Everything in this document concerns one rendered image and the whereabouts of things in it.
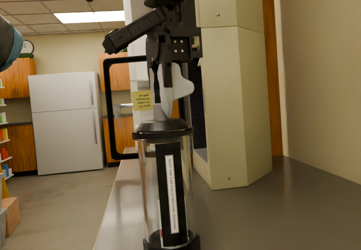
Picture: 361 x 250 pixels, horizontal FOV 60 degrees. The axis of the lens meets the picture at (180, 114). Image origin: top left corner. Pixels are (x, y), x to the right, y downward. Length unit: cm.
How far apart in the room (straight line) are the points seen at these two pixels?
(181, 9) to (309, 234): 48
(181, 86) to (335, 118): 69
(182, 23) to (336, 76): 66
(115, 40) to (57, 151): 554
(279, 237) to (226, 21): 59
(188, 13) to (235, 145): 48
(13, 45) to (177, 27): 45
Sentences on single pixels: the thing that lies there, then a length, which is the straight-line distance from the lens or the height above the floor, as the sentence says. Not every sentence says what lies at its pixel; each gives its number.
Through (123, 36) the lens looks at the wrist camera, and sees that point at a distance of 52.
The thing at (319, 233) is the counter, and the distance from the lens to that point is 69.
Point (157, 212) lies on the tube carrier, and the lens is 54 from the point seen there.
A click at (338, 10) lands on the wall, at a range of 110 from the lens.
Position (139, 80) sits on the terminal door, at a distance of 122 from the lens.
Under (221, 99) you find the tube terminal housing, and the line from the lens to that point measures 91.
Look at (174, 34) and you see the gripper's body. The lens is 53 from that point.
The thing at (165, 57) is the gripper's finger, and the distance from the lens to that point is 50.
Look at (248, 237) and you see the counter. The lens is 65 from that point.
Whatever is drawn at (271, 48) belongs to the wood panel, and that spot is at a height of 139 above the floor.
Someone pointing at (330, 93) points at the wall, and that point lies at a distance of 113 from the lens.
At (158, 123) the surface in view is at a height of 118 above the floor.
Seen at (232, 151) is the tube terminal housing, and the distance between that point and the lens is 93.
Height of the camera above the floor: 122
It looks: 3 degrees down
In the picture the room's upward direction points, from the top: 4 degrees counter-clockwise
